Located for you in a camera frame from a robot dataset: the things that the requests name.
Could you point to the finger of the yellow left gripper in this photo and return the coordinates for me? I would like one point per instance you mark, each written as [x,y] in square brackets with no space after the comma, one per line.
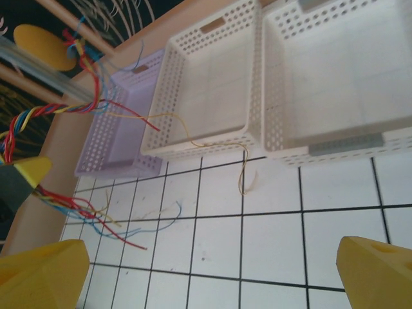
[33,170]

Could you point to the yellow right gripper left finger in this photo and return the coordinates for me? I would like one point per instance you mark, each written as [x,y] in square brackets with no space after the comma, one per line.
[42,277]

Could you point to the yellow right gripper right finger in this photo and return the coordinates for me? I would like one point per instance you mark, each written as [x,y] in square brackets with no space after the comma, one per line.
[376,277]

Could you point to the purple perforated plastic basket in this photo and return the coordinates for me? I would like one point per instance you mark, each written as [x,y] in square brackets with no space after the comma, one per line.
[119,138]

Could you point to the white perforated plastic basket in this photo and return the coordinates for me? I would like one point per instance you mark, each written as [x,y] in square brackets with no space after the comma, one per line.
[209,90]

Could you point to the white basket with grey labels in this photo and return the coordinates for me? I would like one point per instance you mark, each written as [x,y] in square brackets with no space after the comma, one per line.
[338,80]

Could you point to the grey tape label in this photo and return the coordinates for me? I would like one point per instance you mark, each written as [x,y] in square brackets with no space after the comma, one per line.
[309,4]

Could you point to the aluminium frame post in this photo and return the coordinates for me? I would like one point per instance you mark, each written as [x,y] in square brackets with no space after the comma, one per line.
[48,69]

